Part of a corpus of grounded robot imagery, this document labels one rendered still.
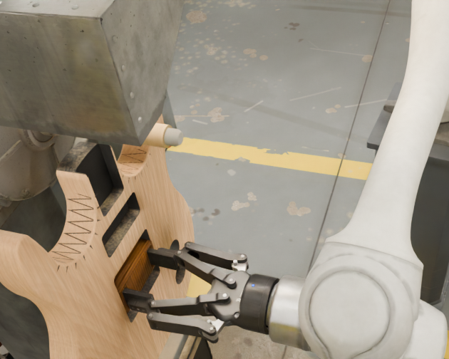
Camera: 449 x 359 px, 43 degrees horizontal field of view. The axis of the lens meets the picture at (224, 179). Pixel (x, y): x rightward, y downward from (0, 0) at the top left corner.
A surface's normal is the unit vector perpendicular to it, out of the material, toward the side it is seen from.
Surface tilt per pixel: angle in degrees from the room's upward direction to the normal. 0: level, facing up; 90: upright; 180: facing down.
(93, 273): 88
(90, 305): 88
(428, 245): 90
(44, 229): 90
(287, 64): 0
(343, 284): 39
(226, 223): 0
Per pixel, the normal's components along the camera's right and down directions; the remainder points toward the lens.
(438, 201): -0.45, 0.68
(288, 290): -0.14, -0.73
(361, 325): -0.38, -0.20
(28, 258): 0.93, 0.13
